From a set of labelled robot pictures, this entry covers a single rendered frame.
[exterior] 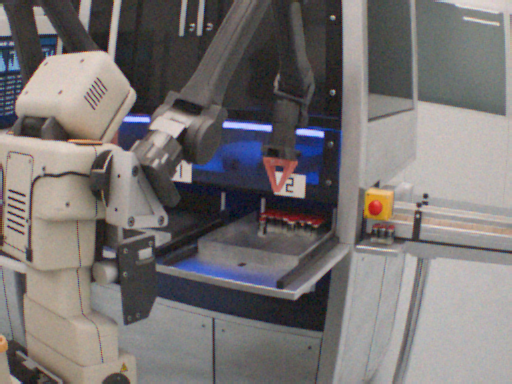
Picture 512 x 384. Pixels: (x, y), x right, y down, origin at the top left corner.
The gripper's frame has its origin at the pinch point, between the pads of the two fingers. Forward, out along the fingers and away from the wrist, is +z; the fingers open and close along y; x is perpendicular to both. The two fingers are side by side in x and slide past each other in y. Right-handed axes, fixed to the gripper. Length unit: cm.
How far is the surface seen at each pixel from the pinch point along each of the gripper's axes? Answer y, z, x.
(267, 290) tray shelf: -9.9, 21.7, -4.5
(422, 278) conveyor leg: 45, 22, -34
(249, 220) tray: 32.3, 10.2, 18.8
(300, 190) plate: 26.5, 0.1, 3.2
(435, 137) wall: 483, -65, 14
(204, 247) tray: 3.7, 16.4, 17.9
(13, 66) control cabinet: -13, -29, 88
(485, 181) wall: 490, -29, -50
